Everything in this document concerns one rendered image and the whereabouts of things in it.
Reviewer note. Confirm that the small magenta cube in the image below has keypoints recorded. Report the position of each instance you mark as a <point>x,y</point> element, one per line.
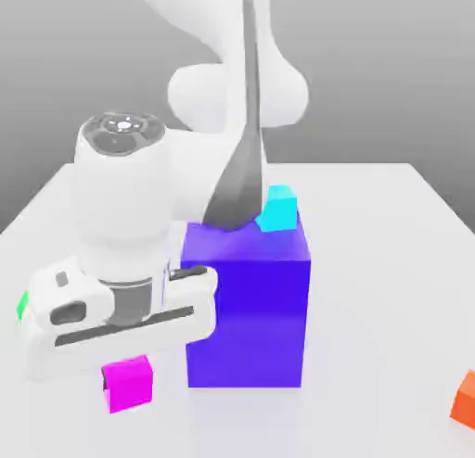
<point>130,385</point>

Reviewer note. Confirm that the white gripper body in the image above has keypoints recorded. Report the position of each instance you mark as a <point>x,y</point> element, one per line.
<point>193,302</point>

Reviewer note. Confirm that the large blue box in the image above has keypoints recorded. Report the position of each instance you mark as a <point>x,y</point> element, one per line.
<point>252,317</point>

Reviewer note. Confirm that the small cyan cube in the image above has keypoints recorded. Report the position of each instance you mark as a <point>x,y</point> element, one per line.
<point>278,211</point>

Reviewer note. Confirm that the small orange cube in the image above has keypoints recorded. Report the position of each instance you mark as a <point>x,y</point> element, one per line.
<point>465,404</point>

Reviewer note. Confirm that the small green cube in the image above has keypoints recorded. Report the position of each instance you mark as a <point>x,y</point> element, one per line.
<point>23,304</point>

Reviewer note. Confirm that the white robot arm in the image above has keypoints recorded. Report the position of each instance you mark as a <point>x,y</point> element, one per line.
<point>122,206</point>

